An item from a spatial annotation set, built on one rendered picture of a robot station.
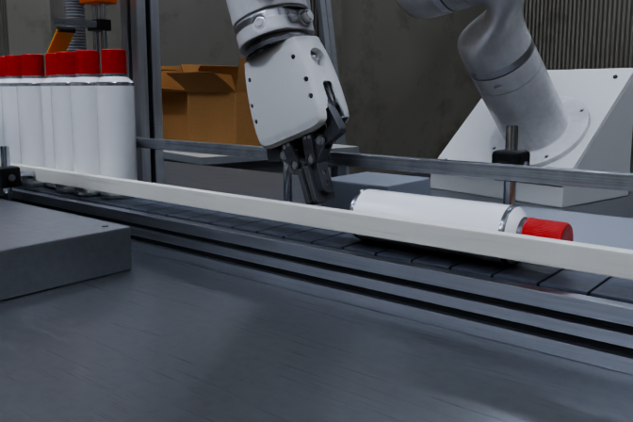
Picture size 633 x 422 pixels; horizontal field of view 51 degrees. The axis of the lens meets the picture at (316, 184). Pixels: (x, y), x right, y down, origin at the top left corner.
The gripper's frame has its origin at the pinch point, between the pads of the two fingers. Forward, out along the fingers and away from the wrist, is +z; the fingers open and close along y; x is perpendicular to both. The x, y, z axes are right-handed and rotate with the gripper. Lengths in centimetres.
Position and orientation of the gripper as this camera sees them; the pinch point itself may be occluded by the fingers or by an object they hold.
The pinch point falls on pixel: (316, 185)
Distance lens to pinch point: 71.1
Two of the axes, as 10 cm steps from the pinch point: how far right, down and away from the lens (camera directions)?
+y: -7.3, 2.6, 6.4
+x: -6.4, 1.1, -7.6
